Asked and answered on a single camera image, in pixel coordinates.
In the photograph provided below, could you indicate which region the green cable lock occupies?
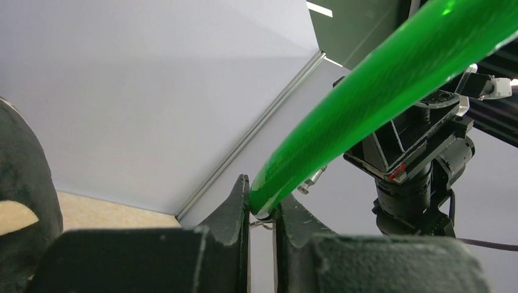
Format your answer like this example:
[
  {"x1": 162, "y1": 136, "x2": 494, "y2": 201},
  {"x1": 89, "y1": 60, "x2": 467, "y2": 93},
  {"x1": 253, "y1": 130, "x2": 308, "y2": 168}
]
[{"x1": 249, "y1": 1, "x2": 517, "y2": 220}]

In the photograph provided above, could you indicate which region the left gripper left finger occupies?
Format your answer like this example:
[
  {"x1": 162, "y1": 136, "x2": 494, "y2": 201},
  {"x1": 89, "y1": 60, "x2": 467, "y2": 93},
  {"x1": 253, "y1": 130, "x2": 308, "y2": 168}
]
[{"x1": 27, "y1": 175, "x2": 250, "y2": 292}]

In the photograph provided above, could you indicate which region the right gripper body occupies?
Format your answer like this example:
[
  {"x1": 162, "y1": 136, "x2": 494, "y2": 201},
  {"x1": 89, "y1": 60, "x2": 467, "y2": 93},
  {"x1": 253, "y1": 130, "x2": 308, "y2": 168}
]
[{"x1": 343, "y1": 90, "x2": 475, "y2": 237}]

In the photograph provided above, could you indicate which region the black pillow with cream flowers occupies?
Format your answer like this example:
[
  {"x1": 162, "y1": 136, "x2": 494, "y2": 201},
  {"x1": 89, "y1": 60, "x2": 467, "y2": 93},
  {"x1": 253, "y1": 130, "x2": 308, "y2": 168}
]
[{"x1": 1, "y1": 99, "x2": 64, "y2": 292}]

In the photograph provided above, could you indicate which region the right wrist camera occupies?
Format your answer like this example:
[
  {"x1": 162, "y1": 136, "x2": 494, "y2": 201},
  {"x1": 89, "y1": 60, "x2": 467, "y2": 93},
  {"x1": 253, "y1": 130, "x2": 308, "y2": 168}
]
[{"x1": 454, "y1": 63, "x2": 517, "y2": 117}]

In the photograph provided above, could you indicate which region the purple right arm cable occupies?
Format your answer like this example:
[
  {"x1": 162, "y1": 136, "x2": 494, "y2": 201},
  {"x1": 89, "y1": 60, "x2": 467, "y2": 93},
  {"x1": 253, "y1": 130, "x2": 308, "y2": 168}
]
[{"x1": 457, "y1": 237, "x2": 518, "y2": 252}]

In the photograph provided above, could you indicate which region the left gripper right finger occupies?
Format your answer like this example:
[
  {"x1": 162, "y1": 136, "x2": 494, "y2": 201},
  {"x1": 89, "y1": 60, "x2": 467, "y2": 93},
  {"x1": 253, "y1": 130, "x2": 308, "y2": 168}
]
[{"x1": 274, "y1": 196, "x2": 492, "y2": 292}]

